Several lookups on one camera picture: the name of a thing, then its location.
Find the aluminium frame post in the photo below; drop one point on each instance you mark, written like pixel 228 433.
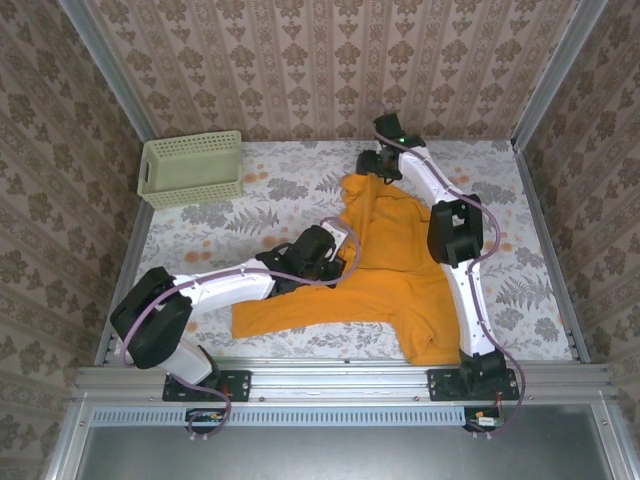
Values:
pixel 555 75
pixel 110 75

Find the pale green perforated plastic basket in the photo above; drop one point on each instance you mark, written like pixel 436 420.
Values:
pixel 195 167

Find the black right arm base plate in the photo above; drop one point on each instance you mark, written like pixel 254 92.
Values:
pixel 440 385

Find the mustard yellow t-shirt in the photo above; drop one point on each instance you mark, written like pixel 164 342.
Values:
pixel 380 280

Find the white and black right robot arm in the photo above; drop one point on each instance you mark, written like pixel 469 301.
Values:
pixel 470 310

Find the grey metal panel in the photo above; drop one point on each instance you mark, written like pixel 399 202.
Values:
pixel 325 455

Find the floral patterned tablecloth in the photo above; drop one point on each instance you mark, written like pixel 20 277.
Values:
pixel 300 165

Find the small black controller board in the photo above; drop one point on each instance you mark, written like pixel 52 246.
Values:
pixel 205 419
pixel 485 420

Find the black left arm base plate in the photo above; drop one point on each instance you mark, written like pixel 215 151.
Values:
pixel 240 385

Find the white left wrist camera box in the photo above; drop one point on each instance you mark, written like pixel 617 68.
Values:
pixel 336 235

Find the aluminium side rail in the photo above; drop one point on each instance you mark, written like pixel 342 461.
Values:
pixel 131 250
pixel 545 225

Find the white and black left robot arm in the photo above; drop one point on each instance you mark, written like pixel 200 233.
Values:
pixel 225 290

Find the aluminium base beam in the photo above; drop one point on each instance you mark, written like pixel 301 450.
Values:
pixel 325 380

